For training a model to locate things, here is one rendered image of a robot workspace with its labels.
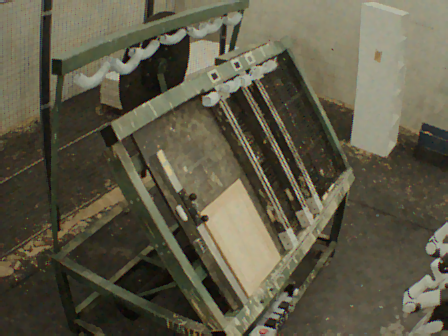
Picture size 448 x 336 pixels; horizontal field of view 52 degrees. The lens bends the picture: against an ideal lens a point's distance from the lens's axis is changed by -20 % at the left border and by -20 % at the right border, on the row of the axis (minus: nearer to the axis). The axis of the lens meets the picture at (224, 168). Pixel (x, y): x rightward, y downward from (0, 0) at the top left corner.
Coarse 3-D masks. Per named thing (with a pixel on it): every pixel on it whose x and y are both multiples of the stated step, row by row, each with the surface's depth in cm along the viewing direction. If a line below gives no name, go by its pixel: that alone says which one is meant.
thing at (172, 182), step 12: (156, 156) 273; (168, 180) 275; (180, 204) 278; (192, 228) 280; (204, 228) 283; (204, 240) 280; (216, 252) 284; (216, 264) 283; (228, 276) 285; (228, 288) 287; (240, 300) 287
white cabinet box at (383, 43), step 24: (360, 24) 611; (384, 24) 589; (408, 24) 621; (360, 48) 626; (384, 48) 604; (360, 72) 641; (384, 72) 619; (360, 96) 655; (384, 96) 633; (360, 120) 669; (384, 120) 646; (360, 144) 682; (384, 144) 659
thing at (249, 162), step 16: (240, 80) 312; (224, 96) 319; (224, 112) 321; (224, 128) 325; (240, 144) 325; (240, 160) 329; (256, 160) 330; (256, 176) 328; (272, 192) 333; (272, 208) 332; (288, 224) 337; (288, 240) 335
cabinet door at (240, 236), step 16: (224, 192) 307; (240, 192) 318; (208, 208) 293; (224, 208) 304; (240, 208) 314; (208, 224) 289; (224, 224) 300; (240, 224) 310; (256, 224) 321; (224, 240) 295; (240, 240) 306; (256, 240) 317; (224, 256) 291; (240, 256) 301; (256, 256) 312; (272, 256) 324; (240, 272) 297; (256, 272) 308
